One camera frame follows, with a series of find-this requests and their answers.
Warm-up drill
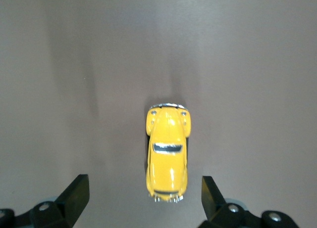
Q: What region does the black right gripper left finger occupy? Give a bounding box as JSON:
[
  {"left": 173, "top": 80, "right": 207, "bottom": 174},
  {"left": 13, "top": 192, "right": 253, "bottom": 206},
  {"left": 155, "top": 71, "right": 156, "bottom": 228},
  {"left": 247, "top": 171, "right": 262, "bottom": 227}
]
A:
[{"left": 0, "top": 174, "right": 90, "bottom": 228}]

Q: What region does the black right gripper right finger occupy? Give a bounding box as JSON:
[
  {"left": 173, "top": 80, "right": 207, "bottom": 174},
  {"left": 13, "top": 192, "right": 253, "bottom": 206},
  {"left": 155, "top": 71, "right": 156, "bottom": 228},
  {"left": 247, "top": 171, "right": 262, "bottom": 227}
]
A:
[{"left": 201, "top": 176, "right": 298, "bottom": 228}]

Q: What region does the yellow beetle toy car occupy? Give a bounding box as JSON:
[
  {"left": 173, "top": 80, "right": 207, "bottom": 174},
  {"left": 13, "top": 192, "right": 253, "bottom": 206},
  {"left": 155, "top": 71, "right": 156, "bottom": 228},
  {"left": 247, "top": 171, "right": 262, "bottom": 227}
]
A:
[{"left": 145, "top": 102, "right": 193, "bottom": 204}]

